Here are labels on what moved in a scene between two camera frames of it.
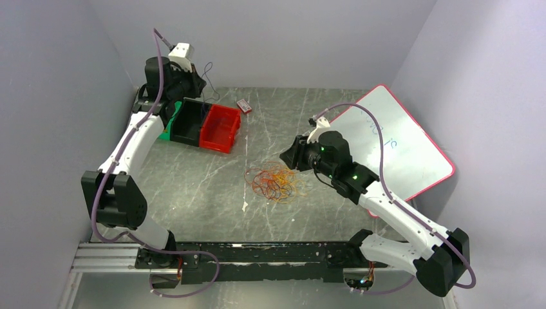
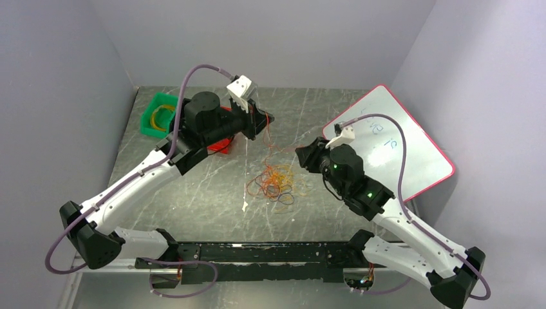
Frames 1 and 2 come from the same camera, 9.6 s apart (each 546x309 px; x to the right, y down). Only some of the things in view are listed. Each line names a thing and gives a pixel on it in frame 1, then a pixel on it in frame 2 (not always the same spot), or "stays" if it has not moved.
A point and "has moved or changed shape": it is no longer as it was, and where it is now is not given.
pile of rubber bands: (276, 181) has moved or changed shape
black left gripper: (197, 84) → (256, 119)
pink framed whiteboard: (412, 163) stays
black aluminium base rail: (226, 262) stays
